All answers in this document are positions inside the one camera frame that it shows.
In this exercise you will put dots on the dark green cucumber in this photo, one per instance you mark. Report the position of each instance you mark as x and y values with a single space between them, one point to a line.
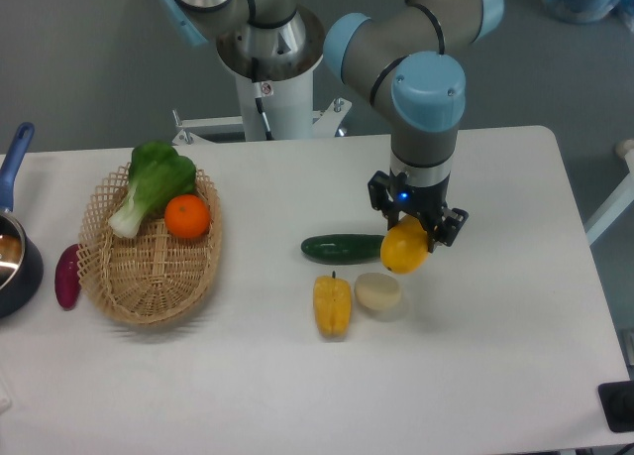
342 249

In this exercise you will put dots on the yellow bell pepper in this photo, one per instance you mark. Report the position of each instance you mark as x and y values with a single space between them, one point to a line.
332 306

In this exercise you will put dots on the green bok choy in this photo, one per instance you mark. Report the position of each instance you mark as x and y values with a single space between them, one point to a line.
157 174

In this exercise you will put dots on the orange fruit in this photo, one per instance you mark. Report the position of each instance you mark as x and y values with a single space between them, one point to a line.
187 216

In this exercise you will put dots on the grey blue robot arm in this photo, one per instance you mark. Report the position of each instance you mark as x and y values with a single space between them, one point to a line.
403 68

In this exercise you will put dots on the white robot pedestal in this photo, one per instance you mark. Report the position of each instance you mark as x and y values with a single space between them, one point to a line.
273 69

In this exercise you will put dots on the woven wicker basket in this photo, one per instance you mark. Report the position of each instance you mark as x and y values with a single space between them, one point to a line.
155 277

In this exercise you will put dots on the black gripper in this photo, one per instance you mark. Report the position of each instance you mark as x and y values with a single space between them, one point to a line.
392 195

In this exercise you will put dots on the white frame at right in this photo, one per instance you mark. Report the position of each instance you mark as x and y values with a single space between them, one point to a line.
617 201

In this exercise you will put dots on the yellow mango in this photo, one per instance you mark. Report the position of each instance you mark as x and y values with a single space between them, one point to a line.
405 246

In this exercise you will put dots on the purple sweet potato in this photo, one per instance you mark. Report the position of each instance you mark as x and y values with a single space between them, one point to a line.
66 280

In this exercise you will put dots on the dark blue saucepan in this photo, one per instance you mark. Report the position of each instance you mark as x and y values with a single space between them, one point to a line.
22 267

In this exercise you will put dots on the black device at edge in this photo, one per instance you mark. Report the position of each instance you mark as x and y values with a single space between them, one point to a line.
617 404

